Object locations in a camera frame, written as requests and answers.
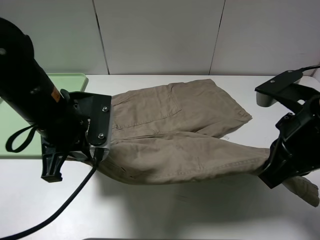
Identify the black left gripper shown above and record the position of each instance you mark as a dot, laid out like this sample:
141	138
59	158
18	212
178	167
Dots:
68	133

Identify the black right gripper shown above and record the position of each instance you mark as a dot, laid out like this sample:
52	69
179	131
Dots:
297	150

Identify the khaki jeans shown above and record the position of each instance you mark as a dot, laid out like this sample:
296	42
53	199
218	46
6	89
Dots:
173	133

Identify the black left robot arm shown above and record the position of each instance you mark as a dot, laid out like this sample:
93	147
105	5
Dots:
26	88

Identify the green plastic tray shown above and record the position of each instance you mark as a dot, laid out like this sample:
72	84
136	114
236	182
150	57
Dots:
11	122

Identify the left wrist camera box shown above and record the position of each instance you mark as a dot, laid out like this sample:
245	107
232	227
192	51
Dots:
100	126

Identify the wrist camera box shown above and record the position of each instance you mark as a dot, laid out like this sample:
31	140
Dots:
267	92
100	126

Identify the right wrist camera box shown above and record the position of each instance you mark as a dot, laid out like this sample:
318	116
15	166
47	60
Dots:
267	92

